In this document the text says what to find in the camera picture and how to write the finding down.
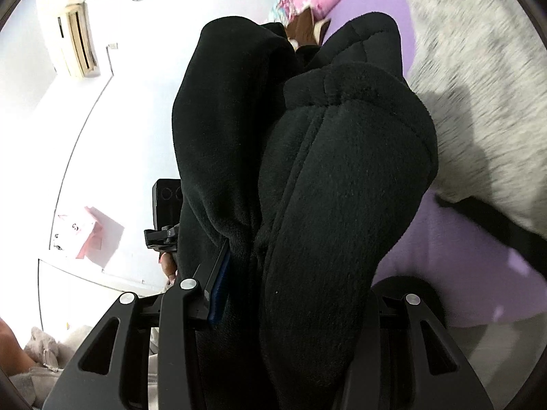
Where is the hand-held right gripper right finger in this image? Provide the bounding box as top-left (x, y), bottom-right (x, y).
top-left (342, 277), bottom-right (494, 410)

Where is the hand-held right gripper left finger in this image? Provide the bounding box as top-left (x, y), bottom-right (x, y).
top-left (43, 239), bottom-right (234, 410)

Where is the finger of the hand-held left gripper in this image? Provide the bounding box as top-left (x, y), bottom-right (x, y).
top-left (144, 224), bottom-right (182, 261)

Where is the black fleece jacket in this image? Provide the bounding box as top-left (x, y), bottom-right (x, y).
top-left (171, 11), bottom-right (439, 410)

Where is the person's left hand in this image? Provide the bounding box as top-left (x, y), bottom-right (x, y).
top-left (159, 251), bottom-right (179, 285)

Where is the purple bed sheet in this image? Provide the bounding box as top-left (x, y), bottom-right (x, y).
top-left (325, 0), bottom-right (547, 327)

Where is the grey fuzzy cloth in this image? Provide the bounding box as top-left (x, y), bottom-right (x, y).
top-left (9, 326), bottom-right (92, 408)

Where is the brown printed garment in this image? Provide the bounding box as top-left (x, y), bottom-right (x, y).
top-left (285, 9), bottom-right (332, 47)

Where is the white knit sweater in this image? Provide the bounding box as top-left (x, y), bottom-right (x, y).
top-left (391, 0), bottom-right (547, 227)

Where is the pink wall box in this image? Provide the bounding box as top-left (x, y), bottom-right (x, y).
top-left (53, 206), bottom-right (124, 260)

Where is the wall air conditioner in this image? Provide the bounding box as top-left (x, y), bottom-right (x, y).
top-left (57, 2), bottom-right (101, 78)

